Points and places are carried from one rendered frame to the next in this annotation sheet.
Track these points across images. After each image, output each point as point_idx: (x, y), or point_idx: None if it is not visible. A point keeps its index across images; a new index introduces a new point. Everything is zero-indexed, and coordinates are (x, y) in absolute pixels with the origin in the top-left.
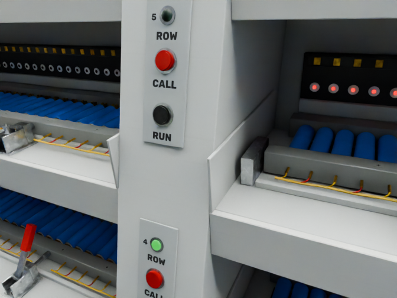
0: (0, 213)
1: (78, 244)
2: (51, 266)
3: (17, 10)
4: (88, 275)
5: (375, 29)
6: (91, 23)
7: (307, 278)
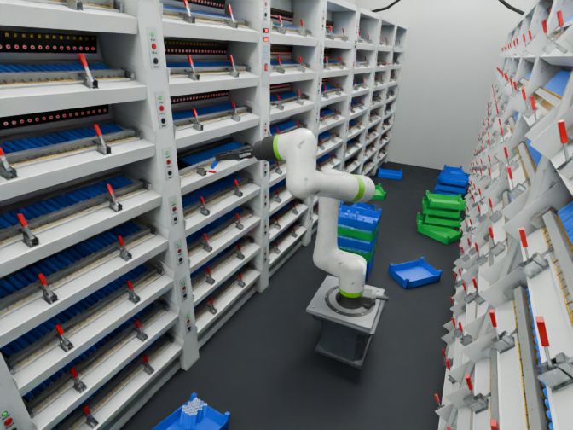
0: (207, 194)
1: (230, 183)
2: (233, 191)
3: (243, 127)
4: (239, 186)
5: None
6: None
7: None
